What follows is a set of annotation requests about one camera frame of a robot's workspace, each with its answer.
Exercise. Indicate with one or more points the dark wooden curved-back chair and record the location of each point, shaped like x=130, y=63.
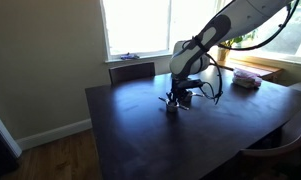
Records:
x=283, y=143

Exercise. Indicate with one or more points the clear plastic food bag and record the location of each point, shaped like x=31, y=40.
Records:
x=246, y=78

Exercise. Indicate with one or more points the wooden side cabinet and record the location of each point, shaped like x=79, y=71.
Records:
x=263, y=70

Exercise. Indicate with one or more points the blue item on sill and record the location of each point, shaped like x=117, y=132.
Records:
x=130, y=56

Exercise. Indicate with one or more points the wrist-mounted camera box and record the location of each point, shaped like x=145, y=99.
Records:
x=192, y=83

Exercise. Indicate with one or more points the dark wooden straight-back chair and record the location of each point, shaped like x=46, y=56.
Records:
x=131, y=72

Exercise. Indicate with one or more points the white door frame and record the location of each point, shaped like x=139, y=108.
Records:
x=5, y=133

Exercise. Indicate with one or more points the smallest steel measuring cup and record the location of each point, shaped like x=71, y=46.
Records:
x=162, y=99

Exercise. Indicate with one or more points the potted green plant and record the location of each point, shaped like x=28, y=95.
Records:
x=223, y=54

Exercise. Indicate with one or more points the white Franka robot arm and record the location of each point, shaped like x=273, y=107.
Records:
x=190, y=60

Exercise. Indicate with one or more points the small steel measuring cup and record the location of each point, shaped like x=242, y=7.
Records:
x=184, y=107

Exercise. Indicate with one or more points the white framed window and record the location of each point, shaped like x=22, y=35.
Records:
x=105, y=33
x=290, y=55

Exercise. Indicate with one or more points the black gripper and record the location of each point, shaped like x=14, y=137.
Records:
x=179, y=85

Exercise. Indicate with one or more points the medium steel measuring cup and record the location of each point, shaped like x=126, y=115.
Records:
x=172, y=108

